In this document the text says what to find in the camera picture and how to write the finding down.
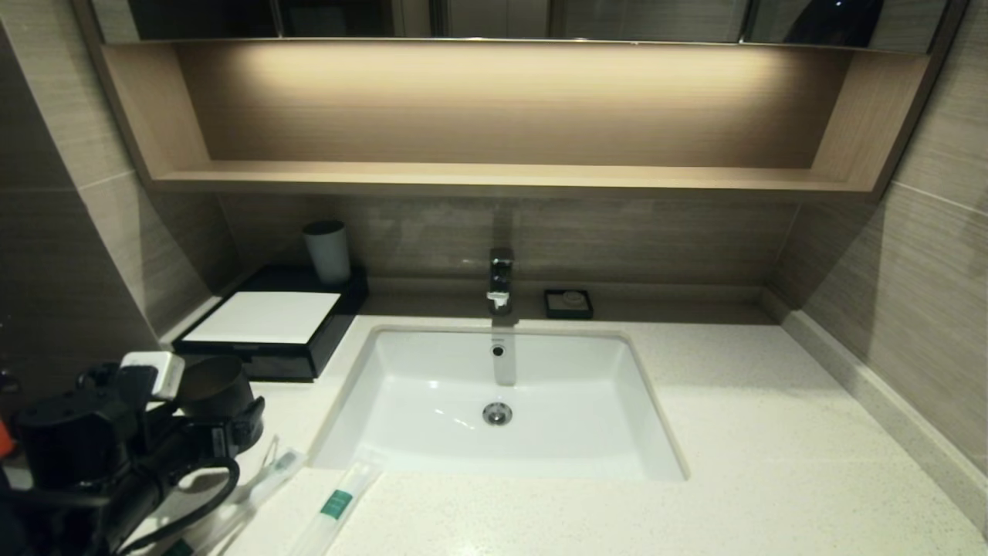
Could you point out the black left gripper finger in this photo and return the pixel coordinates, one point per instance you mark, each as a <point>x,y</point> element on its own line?
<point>235,432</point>

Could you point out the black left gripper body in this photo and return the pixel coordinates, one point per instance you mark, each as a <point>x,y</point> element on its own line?
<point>166,471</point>

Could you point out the black cup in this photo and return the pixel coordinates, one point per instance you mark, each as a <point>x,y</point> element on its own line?
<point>220,386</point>

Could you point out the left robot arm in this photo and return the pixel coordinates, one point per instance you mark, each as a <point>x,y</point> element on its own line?
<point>69,440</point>

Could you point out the black box with white lid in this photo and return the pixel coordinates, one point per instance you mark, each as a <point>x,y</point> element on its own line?
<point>266,316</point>

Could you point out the clear wrapped toothbrush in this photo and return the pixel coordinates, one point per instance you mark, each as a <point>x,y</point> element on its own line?
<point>270,475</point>

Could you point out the glossy black drawer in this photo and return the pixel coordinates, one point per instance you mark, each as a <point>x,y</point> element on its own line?
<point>285,369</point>

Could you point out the white packet with green band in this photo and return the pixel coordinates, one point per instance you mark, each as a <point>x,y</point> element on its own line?
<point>336,502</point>

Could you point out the white cup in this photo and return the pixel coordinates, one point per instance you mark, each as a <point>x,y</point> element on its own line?
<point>328,253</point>

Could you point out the chrome sink drain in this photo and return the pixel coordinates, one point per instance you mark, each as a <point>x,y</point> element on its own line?
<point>497,414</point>

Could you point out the chrome faucet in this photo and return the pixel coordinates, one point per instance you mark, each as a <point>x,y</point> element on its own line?
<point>500,278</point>

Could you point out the white sink basin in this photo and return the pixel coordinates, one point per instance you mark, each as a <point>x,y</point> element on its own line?
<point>556,432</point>

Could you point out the black soap dish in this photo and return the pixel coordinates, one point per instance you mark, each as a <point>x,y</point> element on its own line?
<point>551,309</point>

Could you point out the round beige soap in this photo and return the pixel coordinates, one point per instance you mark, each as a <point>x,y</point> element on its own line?
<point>573,298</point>

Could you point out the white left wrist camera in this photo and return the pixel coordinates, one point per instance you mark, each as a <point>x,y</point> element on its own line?
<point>154,374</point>

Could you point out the wooden wall niche shelf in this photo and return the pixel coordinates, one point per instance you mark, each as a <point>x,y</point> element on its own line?
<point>502,177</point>

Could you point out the mirrored wall cabinet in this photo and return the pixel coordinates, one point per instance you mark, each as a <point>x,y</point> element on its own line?
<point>648,19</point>

